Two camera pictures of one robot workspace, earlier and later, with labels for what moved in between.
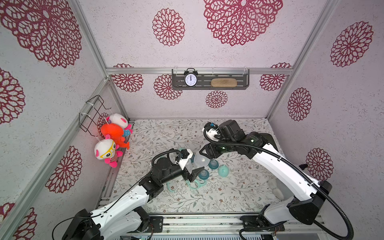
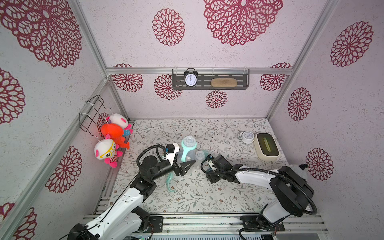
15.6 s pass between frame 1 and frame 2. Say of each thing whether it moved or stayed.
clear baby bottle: moved
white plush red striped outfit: stayed
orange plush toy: stayed
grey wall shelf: stayed
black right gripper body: moved
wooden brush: stayed
